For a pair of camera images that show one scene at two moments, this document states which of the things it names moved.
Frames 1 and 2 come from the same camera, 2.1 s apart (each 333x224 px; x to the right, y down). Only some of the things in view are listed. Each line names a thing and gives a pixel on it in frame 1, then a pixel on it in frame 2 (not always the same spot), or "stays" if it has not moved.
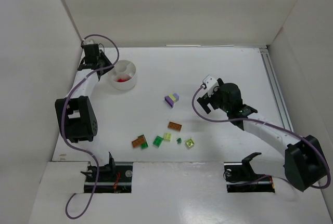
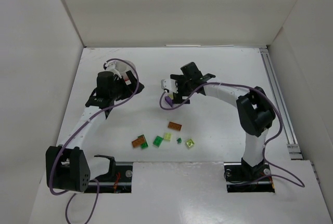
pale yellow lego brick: (167, 136) stays
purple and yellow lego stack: (171, 99) stays
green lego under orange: (145, 144) stays
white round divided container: (123, 75) stays
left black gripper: (104, 61) → (132, 86)
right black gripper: (205, 102) → (179, 89)
